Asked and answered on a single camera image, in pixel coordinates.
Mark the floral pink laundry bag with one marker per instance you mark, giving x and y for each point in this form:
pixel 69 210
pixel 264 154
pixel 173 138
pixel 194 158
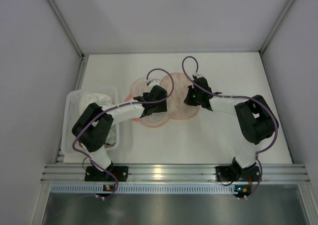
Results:
pixel 176 108

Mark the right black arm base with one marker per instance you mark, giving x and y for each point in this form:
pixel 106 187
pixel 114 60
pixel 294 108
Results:
pixel 234 173

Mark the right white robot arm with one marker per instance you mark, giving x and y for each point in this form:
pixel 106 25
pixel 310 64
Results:
pixel 254 116

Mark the white and pink garments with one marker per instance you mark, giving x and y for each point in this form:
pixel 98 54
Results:
pixel 100 99

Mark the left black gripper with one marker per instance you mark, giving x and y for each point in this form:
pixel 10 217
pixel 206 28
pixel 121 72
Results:
pixel 160 96

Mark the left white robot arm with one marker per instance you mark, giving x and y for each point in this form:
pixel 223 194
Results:
pixel 92 128

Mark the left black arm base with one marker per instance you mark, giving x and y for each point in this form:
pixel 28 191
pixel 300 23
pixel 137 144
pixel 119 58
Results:
pixel 95 175

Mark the white slotted cable duct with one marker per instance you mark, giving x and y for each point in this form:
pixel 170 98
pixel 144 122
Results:
pixel 150 189

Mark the aluminium mounting rail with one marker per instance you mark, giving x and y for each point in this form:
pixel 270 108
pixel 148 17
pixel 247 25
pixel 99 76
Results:
pixel 177 173

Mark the white plastic basket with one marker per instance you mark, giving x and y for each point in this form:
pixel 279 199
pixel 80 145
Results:
pixel 72 114

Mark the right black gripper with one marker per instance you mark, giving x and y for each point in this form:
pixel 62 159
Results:
pixel 192 96

